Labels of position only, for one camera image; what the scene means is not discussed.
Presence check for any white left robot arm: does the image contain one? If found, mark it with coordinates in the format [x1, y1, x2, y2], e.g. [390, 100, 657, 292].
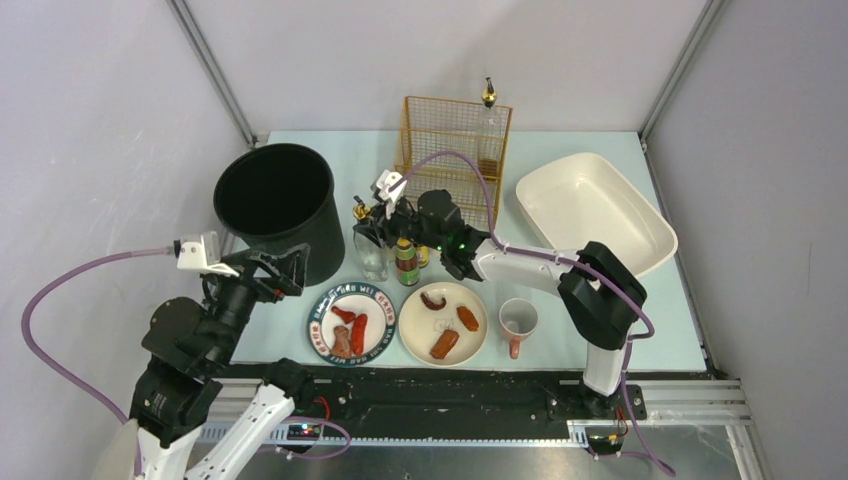
[130, 240, 315, 479]

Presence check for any clear glass oil bottle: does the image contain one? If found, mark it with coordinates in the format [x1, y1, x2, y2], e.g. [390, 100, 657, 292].
[352, 196, 389, 282]

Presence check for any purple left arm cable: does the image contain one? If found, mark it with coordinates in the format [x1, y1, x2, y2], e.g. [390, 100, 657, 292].
[21, 246, 177, 425]

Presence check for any pink ceramic mug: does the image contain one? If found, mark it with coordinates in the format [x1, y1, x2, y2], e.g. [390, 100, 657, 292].
[498, 298, 539, 360]

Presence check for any black plastic trash bin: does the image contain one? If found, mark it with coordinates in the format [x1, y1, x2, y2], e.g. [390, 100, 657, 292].
[213, 143, 346, 286]

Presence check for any brown sausage piece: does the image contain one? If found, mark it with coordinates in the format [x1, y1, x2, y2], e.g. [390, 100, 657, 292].
[429, 329, 460, 360]

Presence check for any yellow wire basket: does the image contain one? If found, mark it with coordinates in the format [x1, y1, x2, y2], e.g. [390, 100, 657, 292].
[394, 96, 513, 230]

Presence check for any brown meat piece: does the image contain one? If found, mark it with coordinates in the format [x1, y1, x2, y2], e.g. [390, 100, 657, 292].
[331, 325, 353, 359]

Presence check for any cream plate with bear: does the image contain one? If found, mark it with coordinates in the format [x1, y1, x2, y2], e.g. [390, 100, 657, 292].
[398, 281, 489, 368]

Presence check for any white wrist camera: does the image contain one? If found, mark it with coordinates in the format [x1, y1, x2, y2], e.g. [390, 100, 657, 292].
[372, 170, 407, 203]
[173, 231, 239, 277]

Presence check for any oil bottle with brown liquid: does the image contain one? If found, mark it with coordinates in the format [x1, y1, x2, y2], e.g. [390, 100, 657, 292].
[475, 77, 503, 178]

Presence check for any white plastic basin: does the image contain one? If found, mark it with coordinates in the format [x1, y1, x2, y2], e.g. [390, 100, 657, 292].
[515, 152, 679, 279]

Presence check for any green rimmed printed plate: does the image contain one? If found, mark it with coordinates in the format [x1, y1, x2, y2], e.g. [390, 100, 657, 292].
[307, 282, 397, 367]

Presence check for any small red food piece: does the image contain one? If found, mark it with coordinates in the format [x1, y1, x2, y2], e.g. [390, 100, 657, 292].
[331, 306, 358, 324]

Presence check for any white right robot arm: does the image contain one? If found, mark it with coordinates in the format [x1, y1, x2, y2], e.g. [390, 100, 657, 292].
[370, 189, 647, 397]

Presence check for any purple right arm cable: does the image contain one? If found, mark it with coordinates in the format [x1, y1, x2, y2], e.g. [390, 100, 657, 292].
[396, 150, 677, 478]

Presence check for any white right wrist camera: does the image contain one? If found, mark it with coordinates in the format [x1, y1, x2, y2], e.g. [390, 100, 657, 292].
[372, 170, 407, 203]

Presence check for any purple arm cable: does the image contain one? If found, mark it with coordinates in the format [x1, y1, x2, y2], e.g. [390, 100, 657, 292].
[396, 150, 677, 478]
[21, 246, 177, 425]

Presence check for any red sausage on plate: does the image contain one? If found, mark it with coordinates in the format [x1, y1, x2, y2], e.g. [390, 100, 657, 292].
[351, 314, 368, 356]

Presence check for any orange fried food piece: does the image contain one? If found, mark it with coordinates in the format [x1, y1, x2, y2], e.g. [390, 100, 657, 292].
[457, 305, 480, 332]

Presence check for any small yellow label bottle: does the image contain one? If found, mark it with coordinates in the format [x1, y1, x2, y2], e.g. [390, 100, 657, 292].
[416, 246, 430, 269]

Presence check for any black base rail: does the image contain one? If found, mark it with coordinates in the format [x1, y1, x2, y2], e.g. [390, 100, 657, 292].
[218, 367, 647, 442]

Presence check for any purple octopus tentacle piece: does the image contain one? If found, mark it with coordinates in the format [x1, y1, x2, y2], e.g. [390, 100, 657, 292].
[420, 292, 447, 311]

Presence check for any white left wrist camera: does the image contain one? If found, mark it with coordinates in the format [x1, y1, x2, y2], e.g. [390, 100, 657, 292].
[173, 231, 239, 277]

